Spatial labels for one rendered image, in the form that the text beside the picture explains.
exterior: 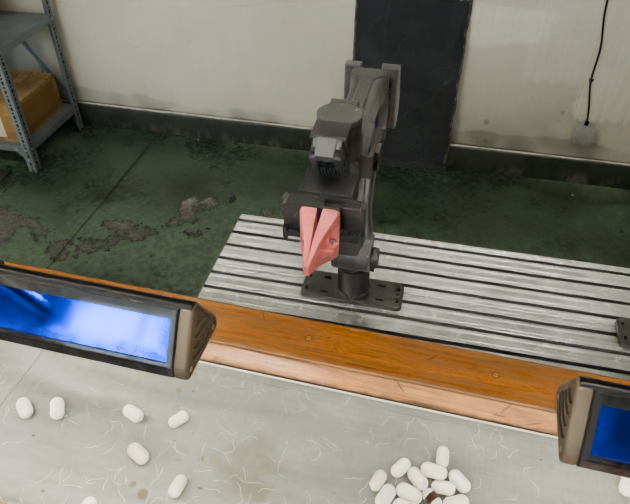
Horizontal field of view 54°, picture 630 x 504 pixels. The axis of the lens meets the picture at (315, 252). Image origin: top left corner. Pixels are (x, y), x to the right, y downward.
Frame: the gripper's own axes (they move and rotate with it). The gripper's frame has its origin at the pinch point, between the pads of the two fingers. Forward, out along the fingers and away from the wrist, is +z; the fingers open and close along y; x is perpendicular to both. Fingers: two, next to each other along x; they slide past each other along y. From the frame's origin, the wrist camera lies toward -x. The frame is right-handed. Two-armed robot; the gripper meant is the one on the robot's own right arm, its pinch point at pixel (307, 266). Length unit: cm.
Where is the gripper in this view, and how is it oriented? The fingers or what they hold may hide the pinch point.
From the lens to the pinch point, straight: 69.6
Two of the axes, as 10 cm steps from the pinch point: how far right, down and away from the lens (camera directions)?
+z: -2.2, 6.4, -7.3
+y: 9.8, 1.4, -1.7
